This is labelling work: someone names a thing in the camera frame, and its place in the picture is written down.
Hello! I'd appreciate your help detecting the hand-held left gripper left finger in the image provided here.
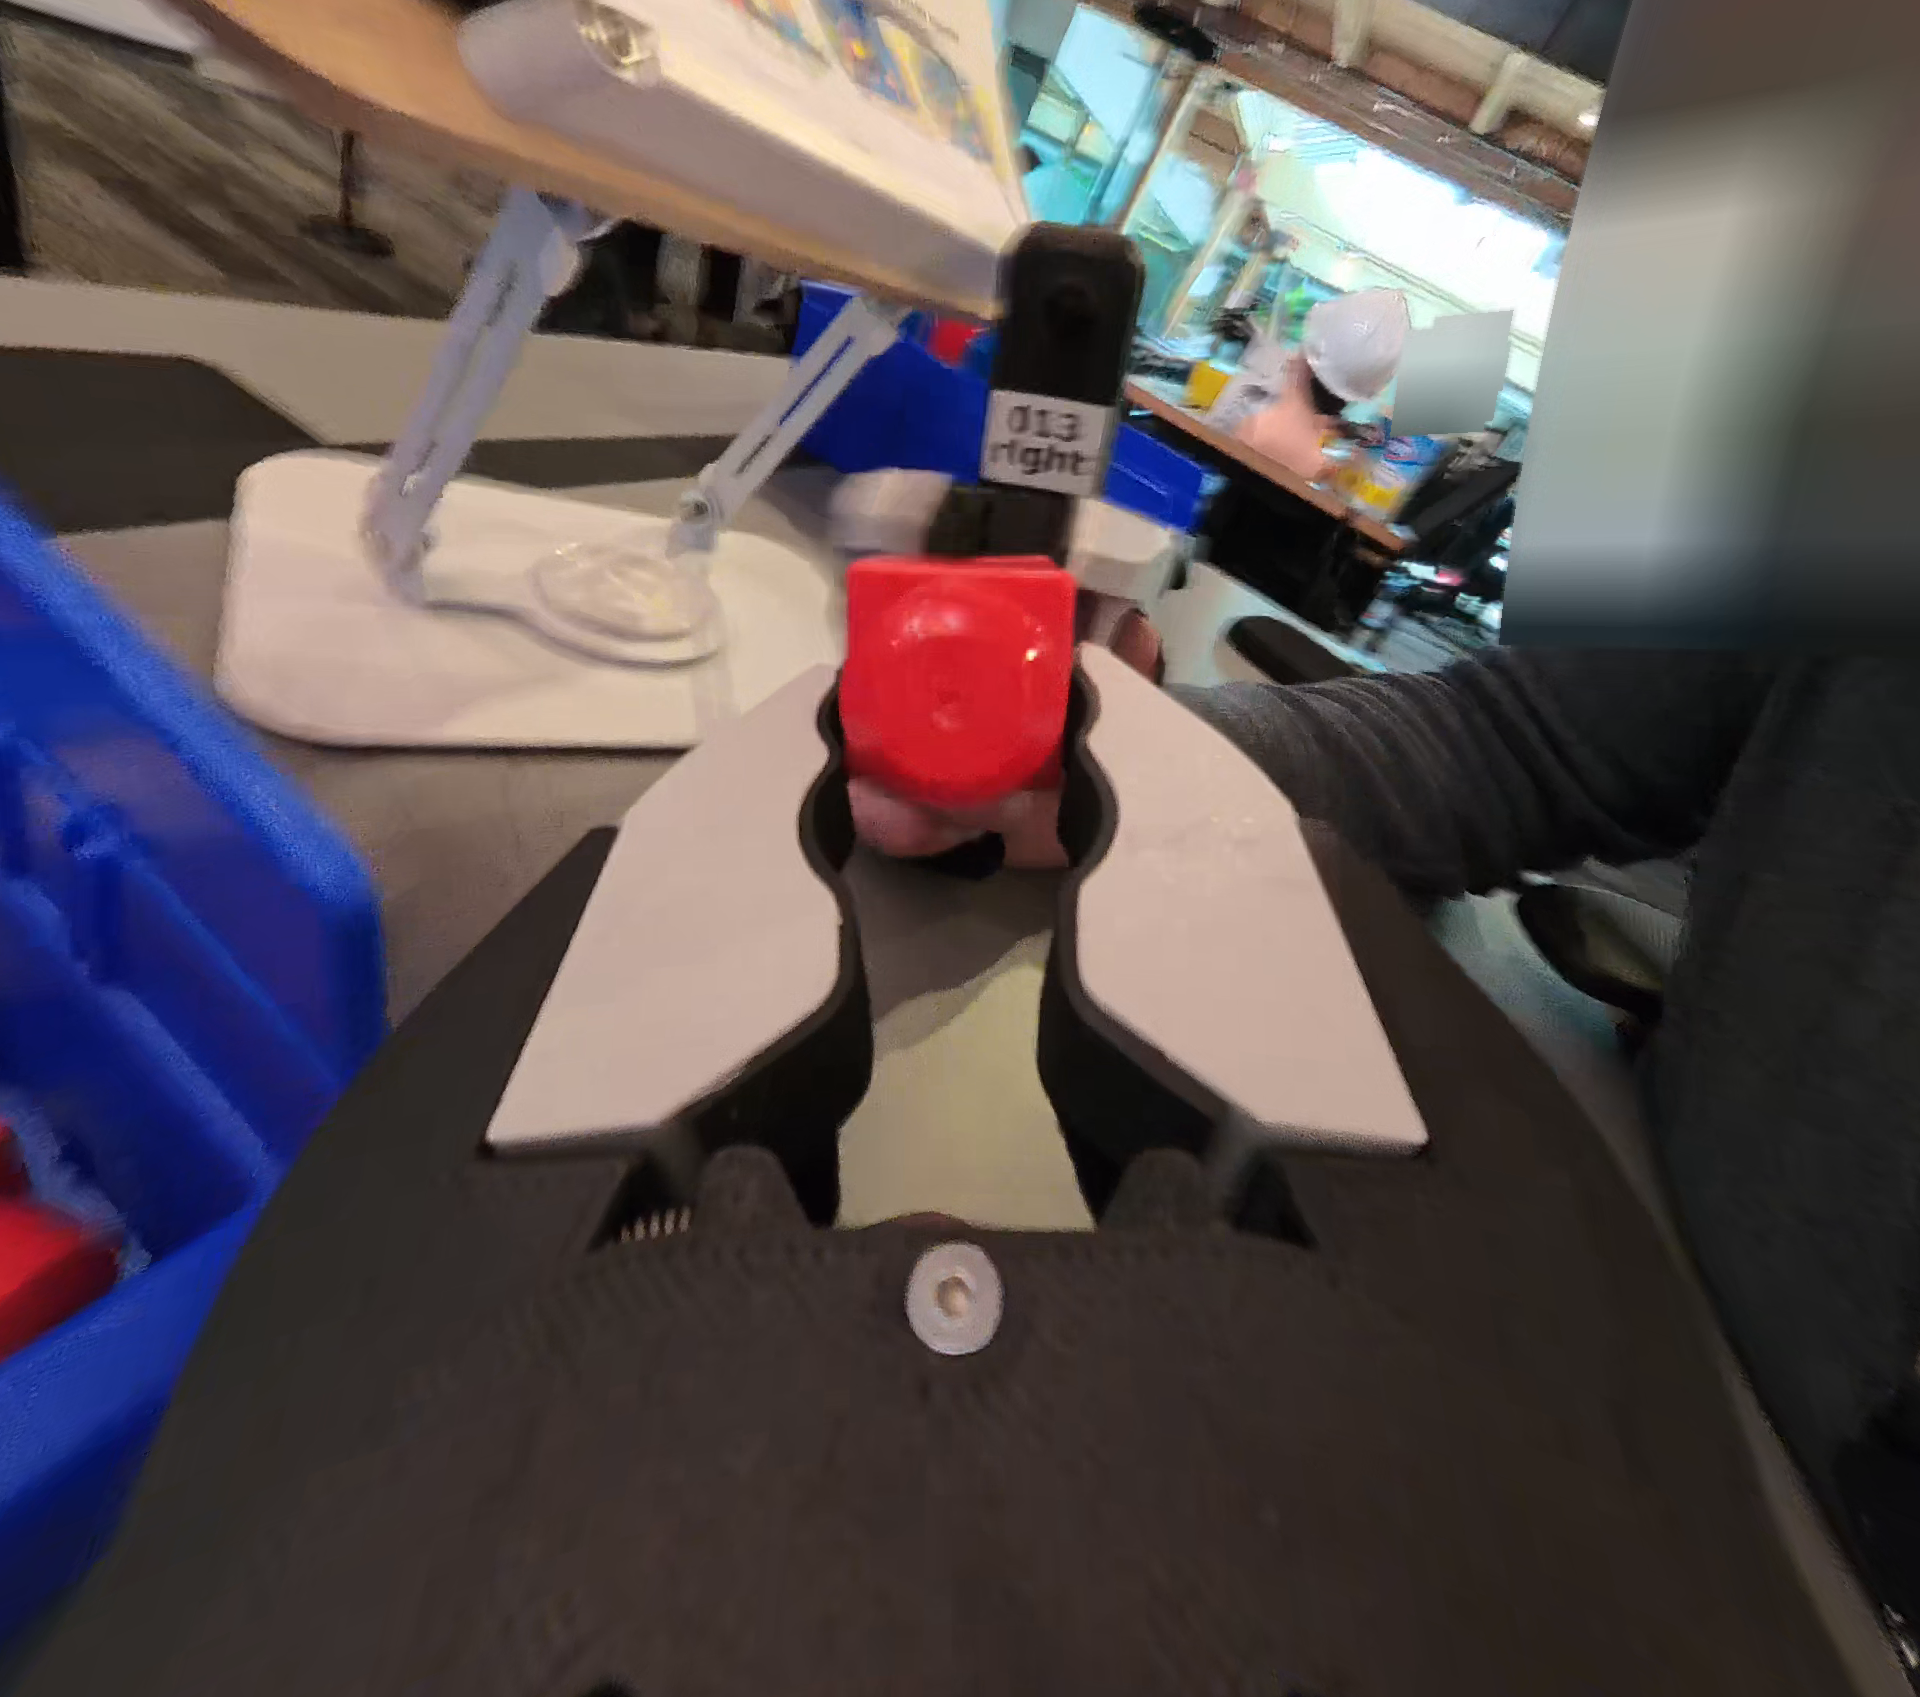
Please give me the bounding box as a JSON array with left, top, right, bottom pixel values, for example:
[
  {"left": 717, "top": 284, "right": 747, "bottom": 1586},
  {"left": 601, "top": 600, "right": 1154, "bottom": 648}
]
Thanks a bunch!
[{"left": 484, "top": 661, "right": 876, "bottom": 1233}]

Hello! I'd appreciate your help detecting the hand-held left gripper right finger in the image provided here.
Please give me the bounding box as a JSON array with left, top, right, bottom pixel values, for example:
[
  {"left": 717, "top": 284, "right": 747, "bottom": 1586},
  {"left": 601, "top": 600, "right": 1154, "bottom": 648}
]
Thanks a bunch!
[{"left": 1039, "top": 647, "right": 1430, "bottom": 1233}]

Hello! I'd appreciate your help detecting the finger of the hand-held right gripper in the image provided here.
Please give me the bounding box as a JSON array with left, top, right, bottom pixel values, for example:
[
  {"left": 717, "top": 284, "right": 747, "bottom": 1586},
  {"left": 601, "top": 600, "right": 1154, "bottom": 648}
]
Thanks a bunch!
[
  {"left": 829, "top": 466, "right": 964, "bottom": 564},
  {"left": 1072, "top": 510, "right": 1196, "bottom": 621}
]

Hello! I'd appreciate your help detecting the blue plastic bin with tag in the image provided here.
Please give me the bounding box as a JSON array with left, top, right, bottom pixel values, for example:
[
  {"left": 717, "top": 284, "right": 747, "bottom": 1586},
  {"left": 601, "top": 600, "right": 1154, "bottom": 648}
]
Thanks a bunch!
[{"left": 0, "top": 496, "right": 394, "bottom": 1641}]

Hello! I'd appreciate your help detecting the pile of toy blocks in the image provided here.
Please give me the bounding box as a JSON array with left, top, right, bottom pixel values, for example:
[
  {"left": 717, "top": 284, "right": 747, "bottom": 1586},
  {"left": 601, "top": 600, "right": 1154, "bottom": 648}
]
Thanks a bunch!
[{"left": 0, "top": 1126, "right": 125, "bottom": 1355}]

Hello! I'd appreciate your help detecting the person's right forearm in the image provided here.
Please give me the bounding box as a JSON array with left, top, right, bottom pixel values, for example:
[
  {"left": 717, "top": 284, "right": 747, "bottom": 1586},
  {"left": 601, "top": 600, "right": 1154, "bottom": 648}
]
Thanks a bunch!
[{"left": 1170, "top": 647, "right": 1774, "bottom": 896}]

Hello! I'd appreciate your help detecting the grey desk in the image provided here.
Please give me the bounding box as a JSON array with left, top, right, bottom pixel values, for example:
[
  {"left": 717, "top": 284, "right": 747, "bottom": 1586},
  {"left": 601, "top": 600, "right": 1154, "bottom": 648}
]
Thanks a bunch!
[{"left": 0, "top": 279, "right": 1652, "bottom": 1220}]

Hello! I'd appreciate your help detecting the person's right hand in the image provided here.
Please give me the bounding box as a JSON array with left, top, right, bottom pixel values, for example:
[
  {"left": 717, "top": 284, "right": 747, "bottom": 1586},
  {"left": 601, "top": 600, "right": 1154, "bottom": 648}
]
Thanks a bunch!
[{"left": 845, "top": 606, "right": 1168, "bottom": 879}]

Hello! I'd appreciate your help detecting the plain blue plastic bin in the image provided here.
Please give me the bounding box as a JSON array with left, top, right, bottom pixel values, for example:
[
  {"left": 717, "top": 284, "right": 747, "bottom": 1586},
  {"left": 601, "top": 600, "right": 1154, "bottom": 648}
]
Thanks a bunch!
[{"left": 792, "top": 279, "right": 1221, "bottom": 529}]

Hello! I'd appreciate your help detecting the long wooden table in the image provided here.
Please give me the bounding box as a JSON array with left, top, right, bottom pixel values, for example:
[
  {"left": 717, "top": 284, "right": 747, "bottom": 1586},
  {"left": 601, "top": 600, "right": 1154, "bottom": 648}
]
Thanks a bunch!
[{"left": 1125, "top": 377, "right": 1419, "bottom": 559}]

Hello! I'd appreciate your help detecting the black chair armrest pad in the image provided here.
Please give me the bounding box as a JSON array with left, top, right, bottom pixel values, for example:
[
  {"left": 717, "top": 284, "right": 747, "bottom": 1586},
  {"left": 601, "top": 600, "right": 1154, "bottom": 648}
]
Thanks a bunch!
[
  {"left": 1222, "top": 616, "right": 1369, "bottom": 688},
  {"left": 1514, "top": 857, "right": 1691, "bottom": 1012}
]

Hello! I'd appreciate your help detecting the wooden book stand white base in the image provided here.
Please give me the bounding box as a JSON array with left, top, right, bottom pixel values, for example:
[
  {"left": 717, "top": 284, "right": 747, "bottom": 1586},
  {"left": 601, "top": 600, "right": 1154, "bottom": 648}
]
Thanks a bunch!
[{"left": 0, "top": 0, "right": 1039, "bottom": 754}]

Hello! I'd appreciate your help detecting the person's torso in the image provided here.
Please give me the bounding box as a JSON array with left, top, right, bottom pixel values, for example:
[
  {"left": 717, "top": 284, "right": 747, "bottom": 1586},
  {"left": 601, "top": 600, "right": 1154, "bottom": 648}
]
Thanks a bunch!
[{"left": 1642, "top": 647, "right": 1920, "bottom": 1578}]

